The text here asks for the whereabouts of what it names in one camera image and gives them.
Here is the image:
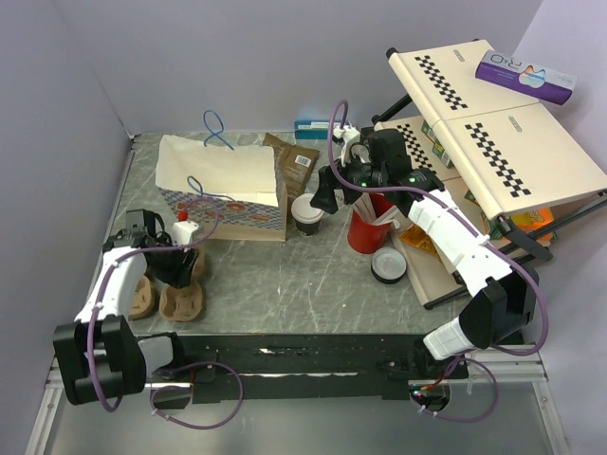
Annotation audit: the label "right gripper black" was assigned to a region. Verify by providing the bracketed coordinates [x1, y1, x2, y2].
[309, 146, 387, 214]

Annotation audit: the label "white plastic cup lid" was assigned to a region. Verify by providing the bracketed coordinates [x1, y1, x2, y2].
[290, 193, 323, 224]

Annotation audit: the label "black paper coffee cup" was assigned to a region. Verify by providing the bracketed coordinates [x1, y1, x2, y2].
[295, 220, 321, 237]

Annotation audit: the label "brown pulp cup carrier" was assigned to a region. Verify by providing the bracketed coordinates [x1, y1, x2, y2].
[159, 247, 206, 322]

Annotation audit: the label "blue checkered paper bag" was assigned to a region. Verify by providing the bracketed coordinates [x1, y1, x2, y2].
[156, 135, 287, 242]

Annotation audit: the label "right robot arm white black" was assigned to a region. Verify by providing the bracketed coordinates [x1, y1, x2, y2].
[311, 125, 539, 378]

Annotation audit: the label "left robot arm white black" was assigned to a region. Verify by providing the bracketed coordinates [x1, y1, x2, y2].
[53, 209, 200, 411]

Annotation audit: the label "brown coffee bean pouch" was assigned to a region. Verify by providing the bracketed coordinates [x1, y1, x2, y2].
[263, 134, 320, 205]

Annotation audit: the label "red cup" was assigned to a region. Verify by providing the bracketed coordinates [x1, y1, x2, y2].
[347, 194, 392, 254]

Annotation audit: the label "teal blue box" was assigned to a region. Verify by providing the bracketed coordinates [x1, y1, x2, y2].
[294, 119, 329, 140]

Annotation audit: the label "orange snack packet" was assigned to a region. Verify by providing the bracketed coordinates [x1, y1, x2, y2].
[398, 224, 440, 259]

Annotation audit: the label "green snack boxes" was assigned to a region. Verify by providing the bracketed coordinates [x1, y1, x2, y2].
[421, 120, 454, 169]

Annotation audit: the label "cream checkered tiered shelf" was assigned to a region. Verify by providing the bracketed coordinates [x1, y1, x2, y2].
[373, 39, 607, 310]

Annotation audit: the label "purple white box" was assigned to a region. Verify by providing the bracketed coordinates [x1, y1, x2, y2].
[475, 50, 578, 105]

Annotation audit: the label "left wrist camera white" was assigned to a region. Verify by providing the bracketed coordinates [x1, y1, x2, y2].
[169, 210, 200, 246]

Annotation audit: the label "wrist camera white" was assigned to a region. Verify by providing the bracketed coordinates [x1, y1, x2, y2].
[332, 122, 360, 166]
[169, 210, 200, 246]

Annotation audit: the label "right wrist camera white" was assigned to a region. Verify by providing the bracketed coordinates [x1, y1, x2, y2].
[332, 122, 360, 166]

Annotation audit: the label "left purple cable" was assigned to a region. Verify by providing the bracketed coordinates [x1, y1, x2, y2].
[87, 197, 246, 430]

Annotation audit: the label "purple cable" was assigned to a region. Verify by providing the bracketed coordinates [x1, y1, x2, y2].
[87, 197, 246, 430]
[326, 100, 549, 423]

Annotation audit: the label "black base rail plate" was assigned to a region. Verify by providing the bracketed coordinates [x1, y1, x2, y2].
[154, 334, 449, 404]

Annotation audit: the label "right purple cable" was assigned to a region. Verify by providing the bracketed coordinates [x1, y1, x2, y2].
[326, 100, 549, 423]

